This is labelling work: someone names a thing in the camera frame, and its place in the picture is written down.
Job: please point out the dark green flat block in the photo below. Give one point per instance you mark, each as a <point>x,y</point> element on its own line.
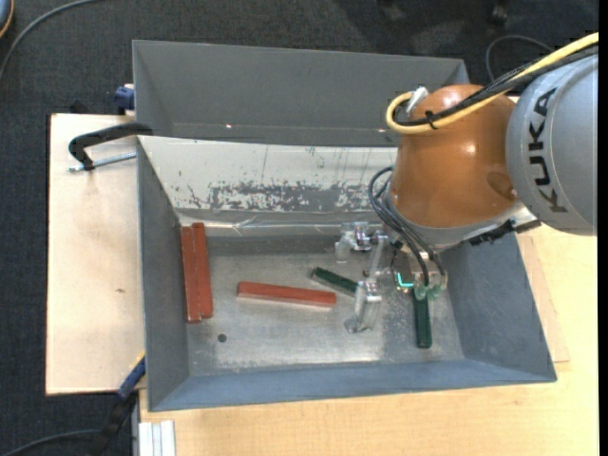
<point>423,323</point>
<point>335,279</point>

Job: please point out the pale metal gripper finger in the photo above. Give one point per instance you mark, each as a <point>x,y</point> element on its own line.
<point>366,308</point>
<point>360,238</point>

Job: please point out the red-brown flat block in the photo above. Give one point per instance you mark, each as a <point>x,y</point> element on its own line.
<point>204,273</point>
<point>285,294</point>
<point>190,278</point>

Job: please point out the grey metal bin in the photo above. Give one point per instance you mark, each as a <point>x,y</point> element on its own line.
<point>294,349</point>

